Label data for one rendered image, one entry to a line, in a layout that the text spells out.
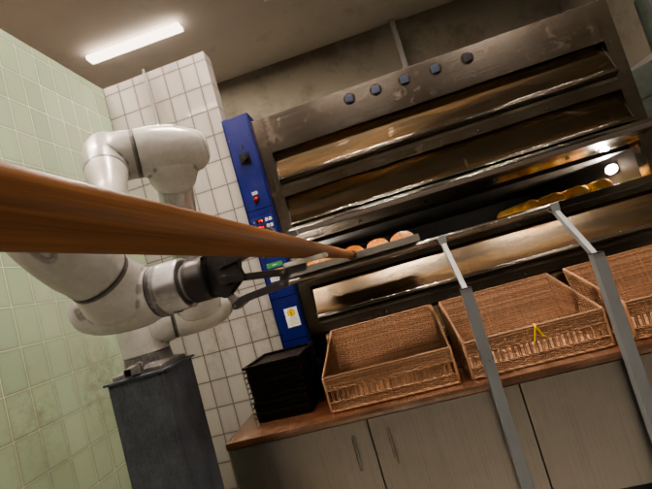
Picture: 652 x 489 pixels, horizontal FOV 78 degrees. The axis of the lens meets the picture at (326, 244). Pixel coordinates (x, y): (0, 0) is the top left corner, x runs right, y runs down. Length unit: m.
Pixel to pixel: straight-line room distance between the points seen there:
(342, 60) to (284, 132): 4.43
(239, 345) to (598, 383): 1.69
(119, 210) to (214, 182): 2.25
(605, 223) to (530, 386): 1.01
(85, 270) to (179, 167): 0.60
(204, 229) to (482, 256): 2.05
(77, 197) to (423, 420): 1.67
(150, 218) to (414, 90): 2.21
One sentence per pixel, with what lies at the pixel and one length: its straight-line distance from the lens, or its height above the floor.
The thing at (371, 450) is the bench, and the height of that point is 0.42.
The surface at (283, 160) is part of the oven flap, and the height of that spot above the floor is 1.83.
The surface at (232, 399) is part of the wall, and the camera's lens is 2.49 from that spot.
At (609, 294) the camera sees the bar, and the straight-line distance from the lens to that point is 1.78.
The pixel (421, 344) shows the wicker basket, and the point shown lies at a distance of 2.16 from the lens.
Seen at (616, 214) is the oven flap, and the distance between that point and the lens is 2.49.
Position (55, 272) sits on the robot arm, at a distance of 0.67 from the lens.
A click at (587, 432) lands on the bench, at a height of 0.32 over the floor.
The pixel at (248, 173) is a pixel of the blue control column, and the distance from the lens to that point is 2.35.
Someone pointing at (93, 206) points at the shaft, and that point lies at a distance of 0.18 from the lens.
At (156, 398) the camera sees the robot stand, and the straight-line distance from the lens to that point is 1.49.
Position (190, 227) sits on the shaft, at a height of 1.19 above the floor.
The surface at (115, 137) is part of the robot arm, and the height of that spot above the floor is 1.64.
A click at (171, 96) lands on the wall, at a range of 2.70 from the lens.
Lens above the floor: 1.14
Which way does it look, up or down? 4 degrees up
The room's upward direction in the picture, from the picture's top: 16 degrees counter-clockwise
